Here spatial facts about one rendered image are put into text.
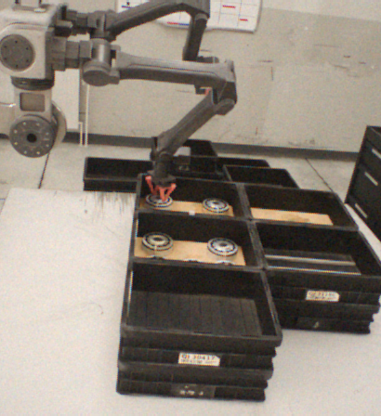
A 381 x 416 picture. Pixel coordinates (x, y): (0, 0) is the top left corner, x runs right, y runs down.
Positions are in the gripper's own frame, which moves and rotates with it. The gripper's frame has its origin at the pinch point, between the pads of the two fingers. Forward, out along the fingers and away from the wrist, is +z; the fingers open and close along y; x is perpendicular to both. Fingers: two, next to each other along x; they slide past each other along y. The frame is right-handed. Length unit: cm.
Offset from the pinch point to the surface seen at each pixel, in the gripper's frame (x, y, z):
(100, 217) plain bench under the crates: 12.5, 21.4, 17.1
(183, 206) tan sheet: -8.8, -4.7, 4.4
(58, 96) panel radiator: -83, 252, 44
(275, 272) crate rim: 4, -63, -5
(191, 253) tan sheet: 9.8, -32.6, 4.1
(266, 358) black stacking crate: 26, -82, 1
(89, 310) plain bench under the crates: 45, -28, 17
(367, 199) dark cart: -157, -2, 38
